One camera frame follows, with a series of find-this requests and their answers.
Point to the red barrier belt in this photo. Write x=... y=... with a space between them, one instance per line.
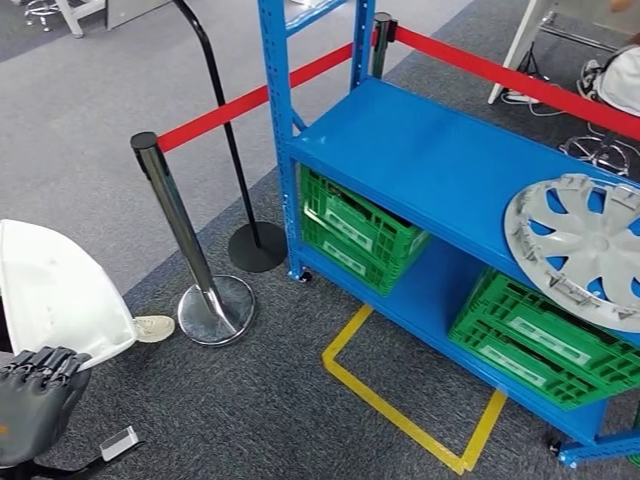
x=250 y=102
x=500 y=76

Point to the grey wheel hubcap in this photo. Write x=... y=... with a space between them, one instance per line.
x=575 y=245

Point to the chrome stanchion post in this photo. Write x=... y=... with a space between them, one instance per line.
x=175 y=212

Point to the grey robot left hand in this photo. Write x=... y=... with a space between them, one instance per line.
x=35 y=404

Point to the black curved floor stand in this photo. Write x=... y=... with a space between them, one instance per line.
x=257 y=246

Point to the white plastic shell part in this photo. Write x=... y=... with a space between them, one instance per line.
x=55 y=291

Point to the white desk leg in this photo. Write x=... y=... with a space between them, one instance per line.
x=75 y=13

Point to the white office desk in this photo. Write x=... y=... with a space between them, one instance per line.
x=520 y=46

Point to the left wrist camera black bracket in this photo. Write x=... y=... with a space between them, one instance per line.
x=118 y=445

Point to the chrome base stool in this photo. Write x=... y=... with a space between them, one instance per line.
x=40 y=9

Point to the green plastic crate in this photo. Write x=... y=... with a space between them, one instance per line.
x=540 y=338
x=350 y=232

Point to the black stool chrome base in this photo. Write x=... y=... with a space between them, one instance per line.
x=600 y=152

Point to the person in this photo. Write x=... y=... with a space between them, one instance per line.
x=155 y=328
x=625 y=79

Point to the blue metal shelf rack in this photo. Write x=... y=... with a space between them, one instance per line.
x=425 y=152

